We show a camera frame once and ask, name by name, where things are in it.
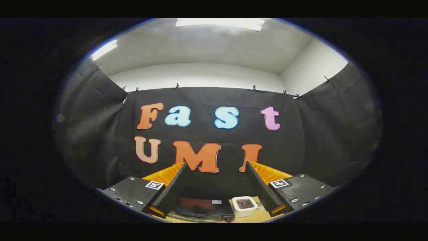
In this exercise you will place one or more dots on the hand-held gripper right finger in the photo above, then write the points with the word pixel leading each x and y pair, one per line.
pixel 260 187

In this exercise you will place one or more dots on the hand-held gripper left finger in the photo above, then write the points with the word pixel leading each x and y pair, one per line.
pixel 174 190

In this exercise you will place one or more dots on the black toaster oven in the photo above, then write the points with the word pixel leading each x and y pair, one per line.
pixel 200 208

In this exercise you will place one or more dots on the small white box device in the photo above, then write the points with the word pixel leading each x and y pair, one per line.
pixel 244 210

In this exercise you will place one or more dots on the ceiling light panel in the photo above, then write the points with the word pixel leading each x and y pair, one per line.
pixel 220 23
pixel 104 49

